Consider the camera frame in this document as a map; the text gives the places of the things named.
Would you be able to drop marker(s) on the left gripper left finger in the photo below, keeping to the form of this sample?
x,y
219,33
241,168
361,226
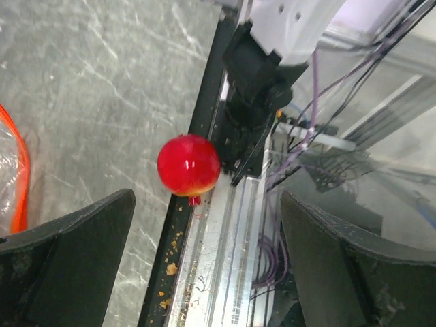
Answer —
x,y
62,273

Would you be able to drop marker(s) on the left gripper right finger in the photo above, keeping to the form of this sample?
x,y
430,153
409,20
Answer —
x,y
348,276

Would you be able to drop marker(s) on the clear orange-zip bag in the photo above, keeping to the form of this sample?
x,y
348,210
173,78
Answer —
x,y
15,177

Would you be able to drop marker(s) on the red pomegranate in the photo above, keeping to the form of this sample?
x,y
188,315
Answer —
x,y
189,166

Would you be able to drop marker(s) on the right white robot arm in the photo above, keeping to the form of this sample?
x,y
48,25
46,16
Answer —
x,y
270,49

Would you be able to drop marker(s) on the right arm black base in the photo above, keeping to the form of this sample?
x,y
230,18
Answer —
x,y
242,128

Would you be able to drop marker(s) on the aluminium frame rail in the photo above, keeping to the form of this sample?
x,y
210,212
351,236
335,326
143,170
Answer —
x,y
214,280

